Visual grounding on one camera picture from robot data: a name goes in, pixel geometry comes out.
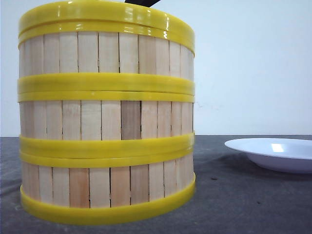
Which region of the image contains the bamboo steamer lid yellow rim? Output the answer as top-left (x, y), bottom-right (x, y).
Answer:
top-left (18, 0), bottom-right (195, 52)

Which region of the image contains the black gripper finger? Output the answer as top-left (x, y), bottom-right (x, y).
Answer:
top-left (125, 0), bottom-right (160, 7)

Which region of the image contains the bamboo steamer basket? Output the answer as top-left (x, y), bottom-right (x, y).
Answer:
top-left (18, 22), bottom-right (195, 102)
top-left (20, 100), bottom-right (195, 167)
top-left (20, 156), bottom-right (195, 225)

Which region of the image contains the white plate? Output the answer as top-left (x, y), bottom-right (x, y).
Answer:
top-left (224, 138), bottom-right (312, 174)

